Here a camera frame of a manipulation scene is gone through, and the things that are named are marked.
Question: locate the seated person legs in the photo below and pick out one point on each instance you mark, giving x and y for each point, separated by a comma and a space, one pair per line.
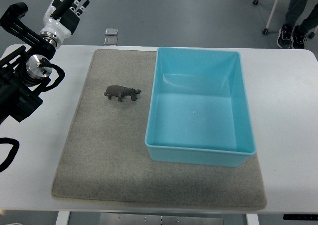
291, 35

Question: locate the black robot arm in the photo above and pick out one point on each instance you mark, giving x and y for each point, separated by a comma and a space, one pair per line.
25, 73

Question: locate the floor outlet plate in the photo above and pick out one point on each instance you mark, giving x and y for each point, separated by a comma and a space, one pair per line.
111, 31
110, 41

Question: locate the brown hippo toy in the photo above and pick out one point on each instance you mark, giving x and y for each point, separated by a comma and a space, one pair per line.
120, 92

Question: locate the upper floor outlet plate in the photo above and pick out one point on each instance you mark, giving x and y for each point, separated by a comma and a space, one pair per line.
111, 31

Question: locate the lower floor outlet plate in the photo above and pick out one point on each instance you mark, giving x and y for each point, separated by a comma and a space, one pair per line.
110, 41

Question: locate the blue plastic box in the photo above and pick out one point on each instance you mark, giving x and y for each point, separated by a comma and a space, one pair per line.
199, 111

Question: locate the grey felt mat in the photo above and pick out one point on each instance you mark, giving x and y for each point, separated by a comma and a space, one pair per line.
105, 160

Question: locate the metal plate under table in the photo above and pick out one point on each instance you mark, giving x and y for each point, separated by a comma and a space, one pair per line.
134, 219

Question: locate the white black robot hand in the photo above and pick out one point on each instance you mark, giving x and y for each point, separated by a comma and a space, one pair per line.
61, 20

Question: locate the white rolling chair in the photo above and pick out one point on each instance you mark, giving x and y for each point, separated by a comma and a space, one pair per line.
266, 28

